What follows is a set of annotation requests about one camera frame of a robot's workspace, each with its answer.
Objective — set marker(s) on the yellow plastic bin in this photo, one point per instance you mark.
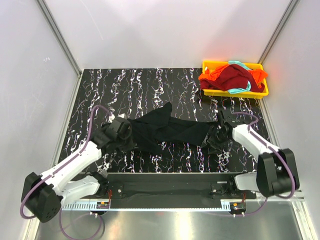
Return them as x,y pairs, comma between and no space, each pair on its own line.
218,77

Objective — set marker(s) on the aluminium frame post right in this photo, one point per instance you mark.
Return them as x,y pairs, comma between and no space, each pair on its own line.
289,10

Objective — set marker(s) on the teal t shirt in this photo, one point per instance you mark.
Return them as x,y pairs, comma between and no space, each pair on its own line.
239,90

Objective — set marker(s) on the white slotted cable duct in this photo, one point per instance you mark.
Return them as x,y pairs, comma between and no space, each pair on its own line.
118,206

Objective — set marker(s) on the black t shirt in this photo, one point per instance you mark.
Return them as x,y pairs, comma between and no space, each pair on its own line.
159,126

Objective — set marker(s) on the aluminium frame post left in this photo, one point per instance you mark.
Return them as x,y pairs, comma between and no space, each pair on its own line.
58,35

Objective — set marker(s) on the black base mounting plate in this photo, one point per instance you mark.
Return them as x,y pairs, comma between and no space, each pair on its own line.
173,188

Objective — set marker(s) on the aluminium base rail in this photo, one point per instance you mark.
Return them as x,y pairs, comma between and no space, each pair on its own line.
297,196

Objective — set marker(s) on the dark red t shirt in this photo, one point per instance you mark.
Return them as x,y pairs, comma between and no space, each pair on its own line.
232,77

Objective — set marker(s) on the aluminium frame post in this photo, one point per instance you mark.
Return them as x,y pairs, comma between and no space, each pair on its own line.
289,10
58,35

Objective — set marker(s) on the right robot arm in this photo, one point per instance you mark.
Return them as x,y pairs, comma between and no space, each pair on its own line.
276,172

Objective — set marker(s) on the orange t shirt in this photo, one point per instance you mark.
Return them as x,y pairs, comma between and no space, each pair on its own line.
258,75

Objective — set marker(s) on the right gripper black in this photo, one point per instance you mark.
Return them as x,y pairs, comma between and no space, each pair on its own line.
216,147

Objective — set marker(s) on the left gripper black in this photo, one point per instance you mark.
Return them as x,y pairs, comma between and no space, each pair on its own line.
129,132

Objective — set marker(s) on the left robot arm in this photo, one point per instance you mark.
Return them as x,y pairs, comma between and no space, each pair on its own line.
45,194

